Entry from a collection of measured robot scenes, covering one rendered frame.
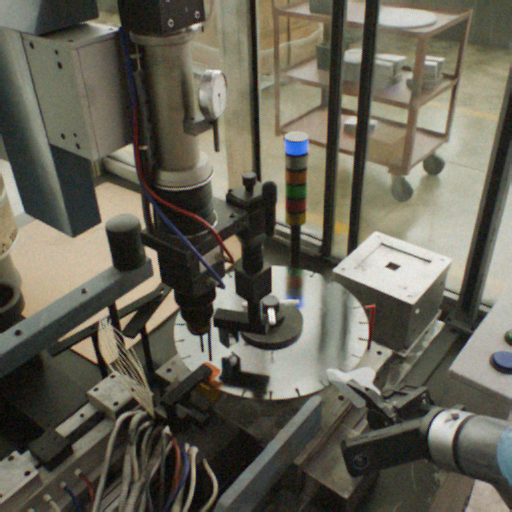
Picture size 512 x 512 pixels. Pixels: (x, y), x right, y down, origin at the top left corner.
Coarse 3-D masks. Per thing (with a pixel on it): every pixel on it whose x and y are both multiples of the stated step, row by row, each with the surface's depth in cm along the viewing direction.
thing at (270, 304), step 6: (270, 294) 98; (264, 300) 97; (270, 300) 97; (276, 300) 97; (288, 300) 98; (294, 300) 97; (246, 306) 97; (264, 306) 97; (270, 306) 96; (276, 306) 97; (264, 312) 97; (270, 312) 95; (276, 312) 97; (270, 318) 94
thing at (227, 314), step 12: (216, 312) 91; (228, 312) 91; (240, 312) 91; (252, 312) 88; (216, 324) 91; (228, 324) 90; (240, 324) 90; (252, 324) 89; (264, 324) 89; (228, 336) 92
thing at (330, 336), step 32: (288, 288) 108; (320, 288) 108; (320, 320) 101; (352, 320) 100; (192, 352) 95; (224, 352) 95; (256, 352) 95; (288, 352) 95; (320, 352) 94; (352, 352) 94; (224, 384) 90; (256, 384) 89; (288, 384) 89; (320, 384) 89
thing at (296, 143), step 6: (294, 132) 114; (300, 132) 114; (288, 138) 112; (294, 138) 112; (300, 138) 111; (306, 138) 111; (288, 144) 112; (294, 144) 111; (300, 144) 111; (306, 144) 112; (288, 150) 112; (294, 150) 112; (300, 150) 112; (306, 150) 113
